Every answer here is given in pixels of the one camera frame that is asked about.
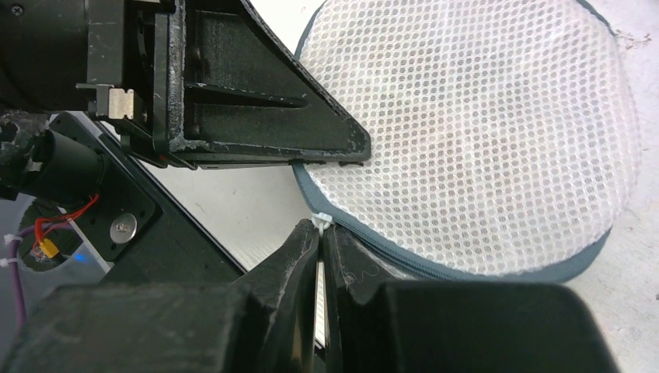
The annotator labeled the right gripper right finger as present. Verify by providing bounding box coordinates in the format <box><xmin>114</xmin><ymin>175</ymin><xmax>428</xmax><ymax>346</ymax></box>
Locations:
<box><xmin>322</xmin><ymin>226</ymin><xmax>619</xmax><ymax>372</ymax></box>

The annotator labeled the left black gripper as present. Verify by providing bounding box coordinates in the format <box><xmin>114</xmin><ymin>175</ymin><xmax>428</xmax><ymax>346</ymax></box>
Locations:
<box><xmin>1</xmin><ymin>1</ymin><xmax>176</xmax><ymax>168</ymax></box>

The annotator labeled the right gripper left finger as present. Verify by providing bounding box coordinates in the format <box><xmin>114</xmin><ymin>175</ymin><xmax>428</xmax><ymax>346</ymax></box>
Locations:
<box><xmin>1</xmin><ymin>219</ymin><xmax>320</xmax><ymax>372</ymax></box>

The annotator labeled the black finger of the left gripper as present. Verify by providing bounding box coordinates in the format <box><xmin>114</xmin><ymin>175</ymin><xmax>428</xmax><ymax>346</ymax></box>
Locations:
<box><xmin>164</xmin><ymin>1</ymin><xmax>371</xmax><ymax>167</ymax></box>

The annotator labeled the blue-trimmed mesh laundry bag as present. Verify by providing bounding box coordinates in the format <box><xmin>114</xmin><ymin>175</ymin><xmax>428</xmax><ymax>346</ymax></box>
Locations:
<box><xmin>293</xmin><ymin>1</ymin><xmax>641</xmax><ymax>282</ymax></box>

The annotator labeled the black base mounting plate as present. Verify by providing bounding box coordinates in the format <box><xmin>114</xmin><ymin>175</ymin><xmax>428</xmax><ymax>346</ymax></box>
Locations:
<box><xmin>51</xmin><ymin>113</ymin><xmax>247</xmax><ymax>283</ymax></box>

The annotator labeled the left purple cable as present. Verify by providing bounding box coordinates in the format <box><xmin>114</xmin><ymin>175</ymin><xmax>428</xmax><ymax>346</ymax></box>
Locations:
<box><xmin>4</xmin><ymin>221</ymin><xmax>73</xmax><ymax>336</ymax></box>

